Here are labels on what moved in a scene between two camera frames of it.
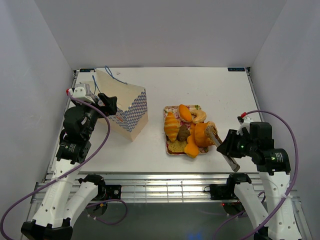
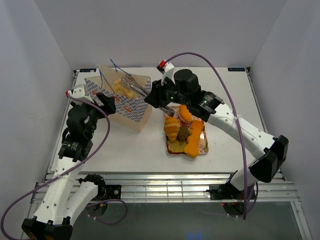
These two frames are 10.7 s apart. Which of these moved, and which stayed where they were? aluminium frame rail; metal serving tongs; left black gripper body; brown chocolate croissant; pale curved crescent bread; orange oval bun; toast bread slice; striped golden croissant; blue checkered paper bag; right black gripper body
Moved: blue checkered paper bag; metal serving tongs; pale curved crescent bread; right black gripper body
Stayed: aluminium frame rail; striped golden croissant; brown chocolate croissant; orange oval bun; left black gripper body; toast bread slice
